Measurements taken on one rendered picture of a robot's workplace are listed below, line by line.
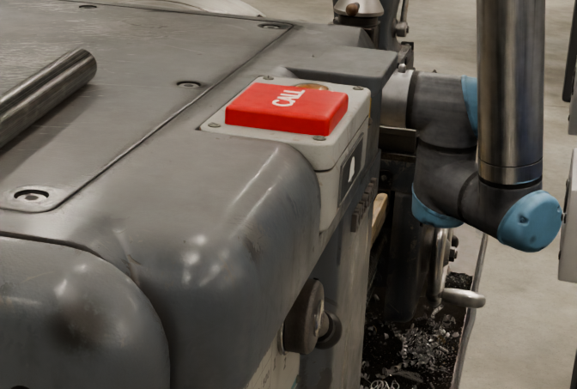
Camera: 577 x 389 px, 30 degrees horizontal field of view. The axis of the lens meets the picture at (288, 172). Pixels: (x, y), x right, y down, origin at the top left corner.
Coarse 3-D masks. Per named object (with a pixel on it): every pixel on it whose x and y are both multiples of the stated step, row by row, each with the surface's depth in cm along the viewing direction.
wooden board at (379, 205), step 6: (378, 198) 152; (384, 198) 152; (378, 204) 150; (384, 204) 151; (378, 210) 148; (384, 210) 152; (378, 216) 147; (384, 216) 155; (372, 222) 143; (378, 222) 147; (372, 228) 142; (378, 228) 150; (372, 234) 143; (372, 240) 145
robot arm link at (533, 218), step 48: (480, 0) 118; (528, 0) 115; (480, 48) 120; (528, 48) 118; (480, 96) 122; (528, 96) 120; (480, 144) 125; (528, 144) 122; (480, 192) 128; (528, 192) 125; (528, 240) 124
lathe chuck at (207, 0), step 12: (132, 0) 107; (168, 0) 106; (180, 0) 106; (192, 0) 107; (204, 0) 108; (216, 0) 110; (228, 0) 111; (216, 12) 106; (228, 12) 107; (240, 12) 109; (252, 12) 111
